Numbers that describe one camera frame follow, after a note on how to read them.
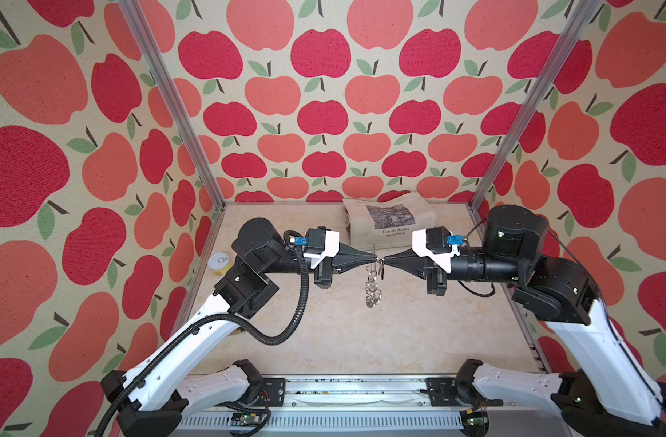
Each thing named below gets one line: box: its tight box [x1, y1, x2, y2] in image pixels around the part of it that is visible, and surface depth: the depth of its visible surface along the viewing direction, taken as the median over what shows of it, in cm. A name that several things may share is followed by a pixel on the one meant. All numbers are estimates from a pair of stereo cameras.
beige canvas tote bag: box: [343, 191, 437, 252], surface depth 107 cm
